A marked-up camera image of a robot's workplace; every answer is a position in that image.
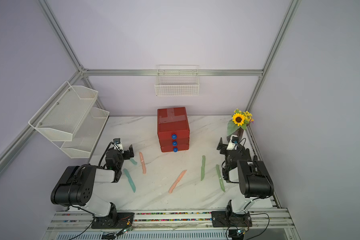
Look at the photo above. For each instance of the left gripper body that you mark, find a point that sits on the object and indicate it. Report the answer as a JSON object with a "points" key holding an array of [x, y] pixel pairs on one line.
{"points": [[127, 152]]}

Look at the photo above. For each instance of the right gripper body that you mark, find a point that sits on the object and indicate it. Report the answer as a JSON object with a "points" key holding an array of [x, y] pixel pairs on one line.
{"points": [[224, 148]]}

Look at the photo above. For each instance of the pink fruit knife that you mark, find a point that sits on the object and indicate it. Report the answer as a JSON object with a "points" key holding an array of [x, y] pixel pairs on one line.
{"points": [[144, 169], [173, 186]]}

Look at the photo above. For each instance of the light green fruit knife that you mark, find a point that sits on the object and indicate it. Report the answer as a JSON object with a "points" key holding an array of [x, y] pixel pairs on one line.
{"points": [[221, 180], [203, 167]]}

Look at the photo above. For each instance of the red drawer cabinet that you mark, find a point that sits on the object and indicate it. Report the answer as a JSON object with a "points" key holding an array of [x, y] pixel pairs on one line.
{"points": [[173, 129]]}

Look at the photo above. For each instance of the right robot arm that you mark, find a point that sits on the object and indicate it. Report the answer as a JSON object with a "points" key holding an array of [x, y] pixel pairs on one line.
{"points": [[253, 179]]}

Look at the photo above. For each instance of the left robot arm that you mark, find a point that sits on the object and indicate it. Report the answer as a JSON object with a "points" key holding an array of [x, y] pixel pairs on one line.
{"points": [[75, 189]]}

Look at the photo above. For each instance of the teal fruit knife upper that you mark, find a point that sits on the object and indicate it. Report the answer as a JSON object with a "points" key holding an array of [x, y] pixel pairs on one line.
{"points": [[133, 161]]}

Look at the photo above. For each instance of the teal fruit knife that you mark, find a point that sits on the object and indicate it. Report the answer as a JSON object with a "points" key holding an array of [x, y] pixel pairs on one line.
{"points": [[133, 161], [130, 180]]}

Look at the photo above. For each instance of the teal fruit knife lower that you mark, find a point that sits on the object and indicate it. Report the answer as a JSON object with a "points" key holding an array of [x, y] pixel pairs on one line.
{"points": [[130, 180]]}

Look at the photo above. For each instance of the sunflower bouquet in vase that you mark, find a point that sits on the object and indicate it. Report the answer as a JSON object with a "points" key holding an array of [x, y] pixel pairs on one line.
{"points": [[238, 124]]}

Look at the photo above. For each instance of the white mesh two-tier shelf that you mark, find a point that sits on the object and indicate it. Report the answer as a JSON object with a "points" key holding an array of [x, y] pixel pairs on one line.
{"points": [[71, 121]]}

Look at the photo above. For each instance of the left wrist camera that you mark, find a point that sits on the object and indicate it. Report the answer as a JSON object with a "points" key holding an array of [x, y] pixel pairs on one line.
{"points": [[118, 145]]}

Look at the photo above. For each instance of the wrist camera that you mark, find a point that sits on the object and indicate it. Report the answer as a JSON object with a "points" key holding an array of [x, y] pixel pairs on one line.
{"points": [[118, 145], [232, 145]]}

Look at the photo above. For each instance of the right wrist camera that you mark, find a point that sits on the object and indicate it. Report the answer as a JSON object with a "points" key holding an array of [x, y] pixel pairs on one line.
{"points": [[232, 145]]}

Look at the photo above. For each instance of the white wire wall basket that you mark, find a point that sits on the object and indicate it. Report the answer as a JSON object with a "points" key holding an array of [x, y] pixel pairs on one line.
{"points": [[177, 81]]}

